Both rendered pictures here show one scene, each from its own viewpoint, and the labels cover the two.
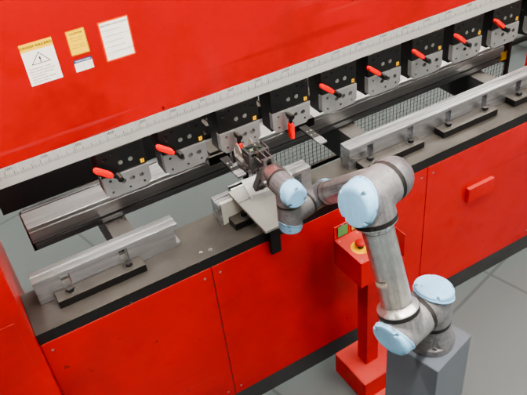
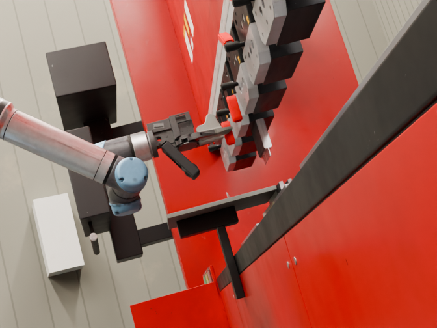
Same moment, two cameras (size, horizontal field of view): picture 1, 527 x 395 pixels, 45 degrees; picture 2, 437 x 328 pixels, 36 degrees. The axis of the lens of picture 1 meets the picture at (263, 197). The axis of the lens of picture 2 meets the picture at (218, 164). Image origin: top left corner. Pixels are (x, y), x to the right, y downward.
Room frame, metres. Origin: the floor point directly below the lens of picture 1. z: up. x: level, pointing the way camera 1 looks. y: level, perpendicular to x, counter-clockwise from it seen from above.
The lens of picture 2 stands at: (2.29, -1.55, 0.75)
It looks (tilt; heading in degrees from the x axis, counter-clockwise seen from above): 12 degrees up; 109
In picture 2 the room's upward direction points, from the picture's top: 16 degrees counter-clockwise
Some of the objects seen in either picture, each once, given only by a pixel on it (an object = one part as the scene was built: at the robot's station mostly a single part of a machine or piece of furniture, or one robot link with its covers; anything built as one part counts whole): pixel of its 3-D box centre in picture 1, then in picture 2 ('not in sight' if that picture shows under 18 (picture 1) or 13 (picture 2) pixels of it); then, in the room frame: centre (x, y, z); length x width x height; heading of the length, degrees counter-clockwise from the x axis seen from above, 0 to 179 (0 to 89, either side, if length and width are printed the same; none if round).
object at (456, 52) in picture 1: (459, 36); not in sight; (2.29, -0.83, 1.26); 0.15 x 0.09 x 0.17; 116
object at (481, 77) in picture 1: (452, 75); not in sight; (2.79, -0.99, 0.81); 0.64 x 0.08 x 0.14; 26
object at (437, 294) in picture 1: (431, 301); not in sight; (1.24, -0.45, 0.94); 0.13 x 0.12 x 0.14; 129
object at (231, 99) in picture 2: (290, 125); (234, 101); (1.87, -0.12, 1.20); 0.04 x 0.02 x 0.10; 26
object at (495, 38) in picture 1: (497, 21); not in sight; (2.37, -1.01, 1.26); 0.15 x 0.09 x 0.17; 116
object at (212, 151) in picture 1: (225, 157); not in sight; (2.00, 0.12, 1.01); 0.26 x 0.12 x 0.05; 26
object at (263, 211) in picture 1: (268, 201); (220, 208); (1.72, -0.02, 1.00); 0.26 x 0.18 x 0.01; 26
